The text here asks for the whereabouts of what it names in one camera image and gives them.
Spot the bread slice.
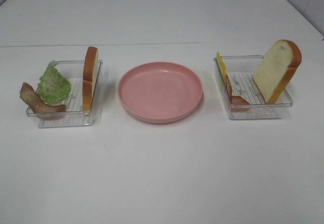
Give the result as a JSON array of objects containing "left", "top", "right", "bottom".
[
  {"left": 83, "top": 47, "right": 98, "bottom": 111},
  {"left": 253, "top": 39, "right": 302, "bottom": 104}
]

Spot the clear plastic tray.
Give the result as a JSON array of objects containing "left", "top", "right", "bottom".
[
  {"left": 26, "top": 60, "right": 103, "bottom": 128},
  {"left": 214, "top": 55, "right": 293, "bottom": 120}
]

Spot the green lettuce leaf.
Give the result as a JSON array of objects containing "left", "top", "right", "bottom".
[{"left": 37, "top": 60, "right": 71, "bottom": 104}]

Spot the right clear plastic tray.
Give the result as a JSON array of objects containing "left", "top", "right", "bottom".
[{"left": 214, "top": 55, "right": 293, "bottom": 120}]

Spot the pink round plate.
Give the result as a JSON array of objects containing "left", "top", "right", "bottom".
[{"left": 118, "top": 62, "right": 203, "bottom": 123}]

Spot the yellow cheese slice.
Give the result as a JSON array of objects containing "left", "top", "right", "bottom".
[{"left": 216, "top": 52, "right": 227, "bottom": 84}]

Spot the left clear plastic tray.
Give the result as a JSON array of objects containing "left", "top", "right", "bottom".
[{"left": 26, "top": 60, "right": 103, "bottom": 128}]

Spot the bacon strip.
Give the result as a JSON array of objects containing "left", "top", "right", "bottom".
[
  {"left": 20, "top": 82, "right": 66, "bottom": 120},
  {"left": 226, "top": 75, "right": 250, "bottom": 112}
]

